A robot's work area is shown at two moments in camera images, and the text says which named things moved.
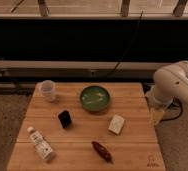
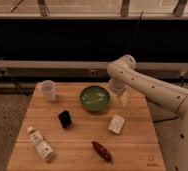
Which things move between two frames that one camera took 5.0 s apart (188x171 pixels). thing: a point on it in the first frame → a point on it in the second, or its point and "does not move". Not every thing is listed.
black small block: x=65 y=119 does not move
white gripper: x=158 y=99 → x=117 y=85
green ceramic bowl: x=95 y=98 does not move
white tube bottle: x=42 y=146 does not move
